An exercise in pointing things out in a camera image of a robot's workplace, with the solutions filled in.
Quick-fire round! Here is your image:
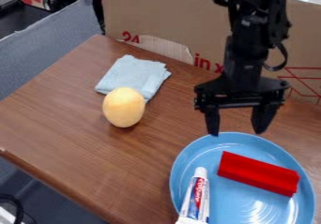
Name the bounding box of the red plastic block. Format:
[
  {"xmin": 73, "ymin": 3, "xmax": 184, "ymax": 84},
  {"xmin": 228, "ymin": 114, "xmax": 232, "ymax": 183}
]
[{"xmin": 216, "ymin": 151, "xmax": 301, "ymax": 197}]

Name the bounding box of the grey fabric partition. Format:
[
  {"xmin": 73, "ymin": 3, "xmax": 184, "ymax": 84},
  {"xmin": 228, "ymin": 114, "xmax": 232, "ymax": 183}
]
[{"xmin": 0, "ymin": 0, "xmax": 101, "ymax": 100}]

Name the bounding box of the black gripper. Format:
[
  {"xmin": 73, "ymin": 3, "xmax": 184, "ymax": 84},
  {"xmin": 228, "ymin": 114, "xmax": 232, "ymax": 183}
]
[{"xmin": 194, "ymin": 37, "xmax": 290, "ymax": 136}]

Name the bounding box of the yellow lemon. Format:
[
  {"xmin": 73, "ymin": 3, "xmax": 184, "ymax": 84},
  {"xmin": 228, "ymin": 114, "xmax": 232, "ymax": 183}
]
[{"xmin": 103, "ymin": 87, "xmax": 145, "ymax": 127}]

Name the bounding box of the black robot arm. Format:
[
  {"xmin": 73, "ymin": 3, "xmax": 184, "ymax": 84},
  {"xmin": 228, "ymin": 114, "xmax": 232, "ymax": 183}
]
[{"xmin": 194, "ymin": 0, "xmax": 291, "ymax": 136}]

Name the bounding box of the light blue folded cloth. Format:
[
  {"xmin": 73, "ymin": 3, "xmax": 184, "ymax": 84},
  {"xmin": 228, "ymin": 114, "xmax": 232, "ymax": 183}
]
[{"xmin": 95, "ymin": 54, "xmax": 171, "ymax": 101}]

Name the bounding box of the blue plate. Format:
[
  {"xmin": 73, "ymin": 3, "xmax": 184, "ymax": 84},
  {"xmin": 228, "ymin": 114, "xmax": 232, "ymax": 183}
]
[{"xmin": 170, "ymin": 132, "xmax": 315, "ymax": 224}]

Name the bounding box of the cardboard box with red print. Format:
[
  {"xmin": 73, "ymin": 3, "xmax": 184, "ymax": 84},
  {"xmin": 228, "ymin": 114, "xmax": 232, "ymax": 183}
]
[{"xmin": 103, "ymin": 0, "xmax": 321, "ymax": 106}]

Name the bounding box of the white toothpaste tube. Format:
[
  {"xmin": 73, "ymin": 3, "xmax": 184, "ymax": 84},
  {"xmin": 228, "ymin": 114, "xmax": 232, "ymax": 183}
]
[{"xmin": 175, "ymin": 167, "xmax": 210, "ymax": 224}]

